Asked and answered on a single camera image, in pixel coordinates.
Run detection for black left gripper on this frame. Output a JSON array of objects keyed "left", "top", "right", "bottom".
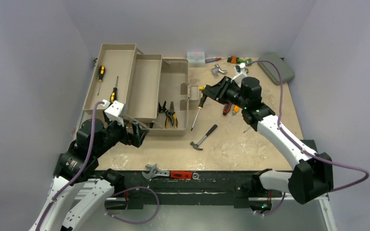
[{"left": 94, "top": 115, "right": 148, "bottom": 157}]

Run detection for red black utility knife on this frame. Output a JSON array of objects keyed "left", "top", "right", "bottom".
[{"left": 223, "top": 103, "right": 232, "bottom": 116}]

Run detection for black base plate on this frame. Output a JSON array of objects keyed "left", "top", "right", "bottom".
[{"left": 105, "top": 170, "right": 282, "bottom": 211}]

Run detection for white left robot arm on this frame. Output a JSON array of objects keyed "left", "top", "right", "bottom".
[{"left": 30, "top": 119, "right": 149, "bottom": 231}]

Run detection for orange utility knife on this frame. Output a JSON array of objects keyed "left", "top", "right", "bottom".
[{"left": 232, "top": 105, "right": 239, "bottom": 116}]

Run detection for small black hammer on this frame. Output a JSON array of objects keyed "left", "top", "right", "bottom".
[{"left": 190, "top": 124, "right": 218, "bottom": 151}]

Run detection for beige translucent plastic toolbox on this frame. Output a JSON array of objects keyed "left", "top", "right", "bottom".
[{"left": 83, "top": 43, "right": 200, "bottom": 136}]

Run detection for red blue small screwdriver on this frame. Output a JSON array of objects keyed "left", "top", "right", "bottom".
[{"left": 205, "top": 57, "right": 228, "bottom": 64}]

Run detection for clear small parts box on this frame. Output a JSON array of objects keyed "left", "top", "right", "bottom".
[{"left": 186, "top": 51, "right": 205, "bottom": 67}]

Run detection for yellow black pliers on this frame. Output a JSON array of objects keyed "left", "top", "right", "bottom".
[{"left": 165, "top": 101, "right": 178, "bottom": 128}]

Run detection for red handled adjustable wrench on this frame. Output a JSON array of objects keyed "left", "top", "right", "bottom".
[{"left": 142, "top": 164, "right": 199, "bottom": 180}]

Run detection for black long screwdriver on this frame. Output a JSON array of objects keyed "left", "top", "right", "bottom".
[{"left": 191, "top": 94, "right": 207, "bottom": 131}]

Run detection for silver metal socket fitting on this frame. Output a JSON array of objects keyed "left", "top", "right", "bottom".
[{"left": 211, "top": 64, "right": 227, "bottom": 76}]

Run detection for green orange hose nozzle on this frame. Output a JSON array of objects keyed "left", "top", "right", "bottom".
[{"left": 227, "top": 56, "right": 252, "bottom": 66}]

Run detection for black yellow short screwdriver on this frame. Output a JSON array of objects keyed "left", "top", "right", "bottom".
[{"left": 110, "top": 76, "right": 119, "bottom": 103}]

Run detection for grey plastic case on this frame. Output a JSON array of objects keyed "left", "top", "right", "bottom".
[{"left": 258, "top": 52, "right": 295, "bottom": 86}]

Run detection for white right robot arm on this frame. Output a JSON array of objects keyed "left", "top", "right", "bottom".
[{"left": 199, "top": 77, "right": 334, "bottom": 205}]

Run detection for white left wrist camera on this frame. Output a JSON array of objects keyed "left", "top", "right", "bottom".
[{"left": 102, "top": 100, "right": 128, "bottom": 126}]

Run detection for black yellow stubby screwdriver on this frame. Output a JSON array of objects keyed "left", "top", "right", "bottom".
[{"left": 97, "top": 65, "right": 106, "bottom": 96}]

